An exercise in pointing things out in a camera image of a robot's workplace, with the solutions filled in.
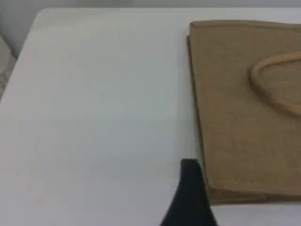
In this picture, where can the brown burlap bag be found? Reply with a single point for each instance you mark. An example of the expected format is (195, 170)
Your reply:
(235, 129)

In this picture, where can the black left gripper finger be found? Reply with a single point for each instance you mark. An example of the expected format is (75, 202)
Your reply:
(190, 200)

